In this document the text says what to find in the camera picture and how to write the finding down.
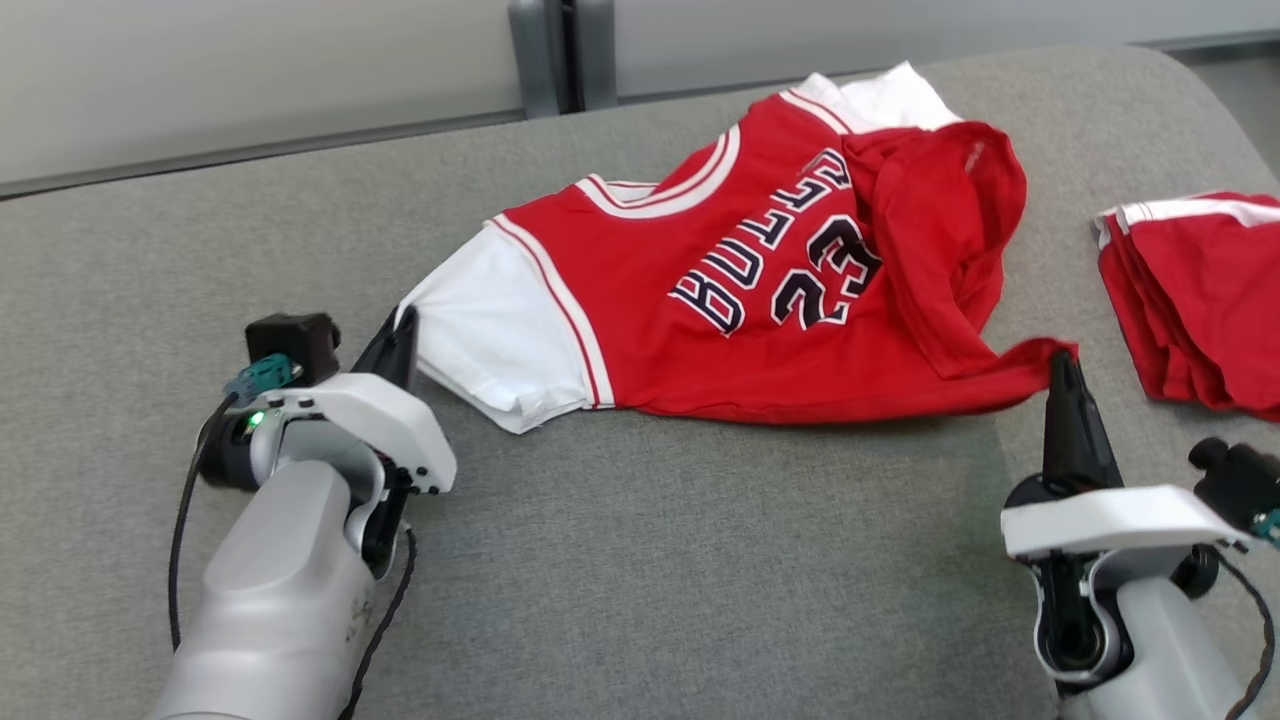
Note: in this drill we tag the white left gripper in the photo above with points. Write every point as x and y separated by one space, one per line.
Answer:
380 420

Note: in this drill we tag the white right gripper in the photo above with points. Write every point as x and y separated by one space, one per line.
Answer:
1110 520

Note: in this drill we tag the red shorts white stripe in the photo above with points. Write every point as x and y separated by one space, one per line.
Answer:
1200 300

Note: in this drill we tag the red basketball jersey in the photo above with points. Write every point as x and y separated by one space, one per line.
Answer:
650 300

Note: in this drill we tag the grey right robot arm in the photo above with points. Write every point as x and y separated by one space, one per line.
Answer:
1160 650

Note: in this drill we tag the white partition panel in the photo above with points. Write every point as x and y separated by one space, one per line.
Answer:
250 80
900 30

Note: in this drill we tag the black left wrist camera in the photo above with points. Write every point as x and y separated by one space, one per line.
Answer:
295 340

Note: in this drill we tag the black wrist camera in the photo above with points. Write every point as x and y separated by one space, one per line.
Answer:
1240 480
295 340

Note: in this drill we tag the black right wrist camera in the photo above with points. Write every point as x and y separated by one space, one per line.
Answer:
1240 480

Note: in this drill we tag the grey partition post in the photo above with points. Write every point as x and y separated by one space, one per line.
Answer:
535 60

